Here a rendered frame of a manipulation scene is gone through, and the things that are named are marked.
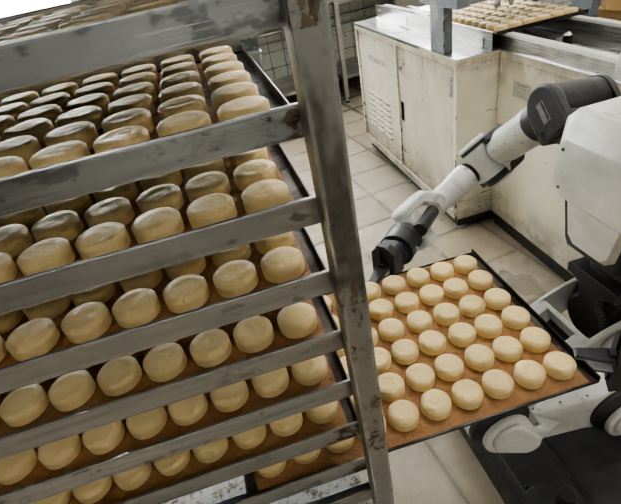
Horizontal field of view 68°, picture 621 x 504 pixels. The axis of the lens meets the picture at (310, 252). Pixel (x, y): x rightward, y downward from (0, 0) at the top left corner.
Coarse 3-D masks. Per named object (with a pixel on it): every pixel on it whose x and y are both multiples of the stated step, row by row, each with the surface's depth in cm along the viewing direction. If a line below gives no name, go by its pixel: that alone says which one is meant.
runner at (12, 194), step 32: (224, 128) 38; (256, 128) 39; (288, 128) 40; (96, 160) 37; (128, 160) 38; (160, 160) 39; (192, 160) 39; (0, 192) 37; (32, 192) 37; (64, 192) 38
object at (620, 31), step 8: (576, 16) 183; (584, 16) 181; (544, 24) 200; (552, 24) 195; (560, 24) 191; (568, 24) 187; (576, 24) 183; (584, 24) 179; (592, 24) 176; (600, 24) 172; (608, 24) 169; (616, 24) 166; (576, 32) 184; (584, 32) 180; (592, 32) 177; (600, 32) 173; (608, 32) 170; (616, 32) 167; (616, 40) 168
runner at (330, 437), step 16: (336, 432) 64; (352, 432) 65; (288, 448) 64; (304, 448) 64; (320, 448) 65; (240, 464) 63; (256, 464) 64; (272, 464) 65; (192, 480) 62; (208, 480) 63; (224, 480) 64; (144, 496) 61; (160, 496) 62; (176, 496) 63
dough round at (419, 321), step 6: (414, 312) 93; (420, 312) 93; (426, 312) 93; (408, 318) 92; (414, 318) 92; (420, 318) 92; (426, 318) 91; (408, 324) 91; (414, 324) 90; (420, 324) 90; (426, 324) 90; (432, 324) 92; (414, 330) 91; (420, 330) 90; (426, 330) 90
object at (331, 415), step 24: (336, 408) 68; (264, 432) 67; (288, 432) 67; (312, 432) 67; (192, 456) 67; (216, 456) 66; (240, 456) 66; (120, 480) 64; (144, 480) 65; (168, 480) 65
